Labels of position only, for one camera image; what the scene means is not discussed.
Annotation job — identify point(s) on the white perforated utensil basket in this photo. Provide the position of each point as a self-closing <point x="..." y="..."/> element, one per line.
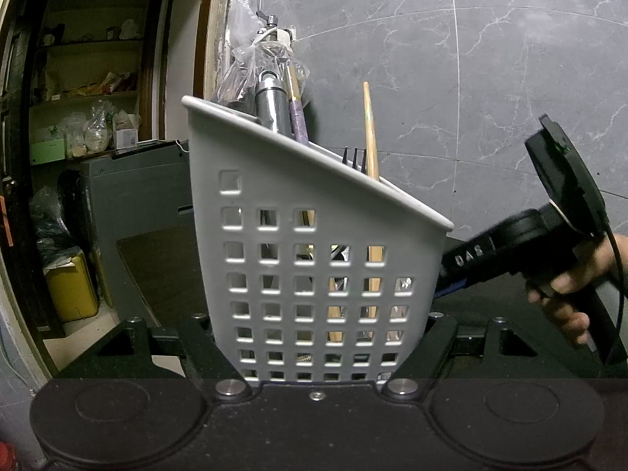
<point x="211" y="157"/>

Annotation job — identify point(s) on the green box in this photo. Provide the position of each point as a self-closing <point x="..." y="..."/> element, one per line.
<point x="47" y="152"/>

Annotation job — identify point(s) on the hanging clear plastic bag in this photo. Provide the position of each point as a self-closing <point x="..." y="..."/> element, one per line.
<point x="235" y="73"/>

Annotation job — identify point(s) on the pile of snack packets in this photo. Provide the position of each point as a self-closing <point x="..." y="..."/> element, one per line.
<point x="93" y="86"/>

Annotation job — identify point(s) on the clear plastic bags of goods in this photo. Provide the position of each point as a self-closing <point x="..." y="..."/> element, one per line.
<point x="91" y="130"/>

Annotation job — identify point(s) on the person's right hand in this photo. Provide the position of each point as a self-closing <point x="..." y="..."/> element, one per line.
<point x="571" y="319"/>

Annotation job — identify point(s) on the grey cabinet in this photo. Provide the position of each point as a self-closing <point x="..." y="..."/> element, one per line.
<point x="142" y="191"/>

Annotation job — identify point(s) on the dark wooden door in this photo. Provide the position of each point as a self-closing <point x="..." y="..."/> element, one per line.
<point x="22" y="132"/>

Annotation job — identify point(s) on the plain bamboo chopstick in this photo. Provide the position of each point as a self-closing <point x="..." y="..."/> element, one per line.
<point x="370" y="132"/>

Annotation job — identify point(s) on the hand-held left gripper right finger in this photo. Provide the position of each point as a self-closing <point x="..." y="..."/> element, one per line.
<point x="431" y="348"/>

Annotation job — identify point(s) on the white ornament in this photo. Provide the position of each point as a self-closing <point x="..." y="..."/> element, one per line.
<point x="131" y="29"/>

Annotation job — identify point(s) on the wooden shelf unit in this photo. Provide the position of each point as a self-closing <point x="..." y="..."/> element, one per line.
<point x="88" y="93"/>

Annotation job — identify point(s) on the yellow jerry can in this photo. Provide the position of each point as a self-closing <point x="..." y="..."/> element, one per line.
<point x="73" y="289"/>

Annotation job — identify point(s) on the wooden door frame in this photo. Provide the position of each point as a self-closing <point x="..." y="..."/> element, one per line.
<point x="208" y="34"/>

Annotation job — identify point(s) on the small white box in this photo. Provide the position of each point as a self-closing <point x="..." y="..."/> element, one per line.
<point x="126" y="138"/>

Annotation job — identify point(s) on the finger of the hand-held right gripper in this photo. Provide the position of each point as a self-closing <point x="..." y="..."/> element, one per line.
<point x="466" y="262"/>

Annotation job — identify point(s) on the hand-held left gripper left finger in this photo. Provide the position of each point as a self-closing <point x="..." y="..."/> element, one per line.
<point x="206" y="348"/>

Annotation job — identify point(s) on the dark plastic bags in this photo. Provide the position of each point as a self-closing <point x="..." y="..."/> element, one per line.
<point x="51" y="225"/>

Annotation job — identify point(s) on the wall water valve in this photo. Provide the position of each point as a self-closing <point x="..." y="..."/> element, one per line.
<point x="274" y="29"/>

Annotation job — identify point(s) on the red object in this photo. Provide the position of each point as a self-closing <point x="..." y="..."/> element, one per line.
<point x="7" y="456"/>

